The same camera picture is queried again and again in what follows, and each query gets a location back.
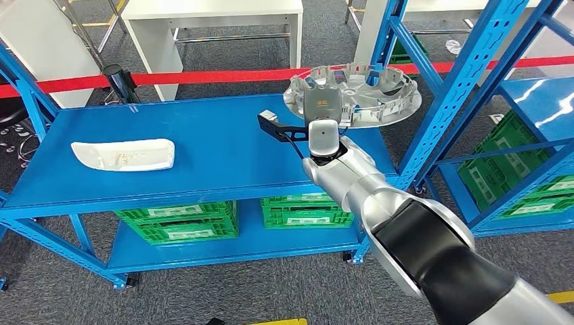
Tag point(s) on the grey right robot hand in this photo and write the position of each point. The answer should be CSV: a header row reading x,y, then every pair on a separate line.
x,y
323,105

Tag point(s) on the grey wheel hubcap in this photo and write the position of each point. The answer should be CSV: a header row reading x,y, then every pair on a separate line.
x,y
381,105

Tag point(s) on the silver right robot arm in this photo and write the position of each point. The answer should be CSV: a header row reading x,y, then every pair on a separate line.
x,y
426,251

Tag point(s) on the white plastic moulded part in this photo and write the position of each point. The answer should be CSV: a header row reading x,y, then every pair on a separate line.
x,y
125,156

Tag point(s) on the red barrier belt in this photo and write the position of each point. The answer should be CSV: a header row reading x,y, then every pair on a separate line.
x,y
202,77

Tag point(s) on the crumpled clear plastic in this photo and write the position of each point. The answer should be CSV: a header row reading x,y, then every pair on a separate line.
x,y
453,46

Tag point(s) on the white cabinet panel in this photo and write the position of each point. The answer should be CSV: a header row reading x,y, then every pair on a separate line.
x,y
45,45

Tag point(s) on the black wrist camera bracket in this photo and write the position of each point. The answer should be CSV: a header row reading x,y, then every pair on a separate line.
x,y
282,130

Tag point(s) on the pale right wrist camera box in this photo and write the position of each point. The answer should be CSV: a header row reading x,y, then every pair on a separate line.
x,y
268,115

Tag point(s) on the black stanchion post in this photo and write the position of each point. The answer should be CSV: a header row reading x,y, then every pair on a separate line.
x,y
117,83

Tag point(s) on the chrome metal frame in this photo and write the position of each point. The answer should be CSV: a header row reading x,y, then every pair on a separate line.
x,y
109,33

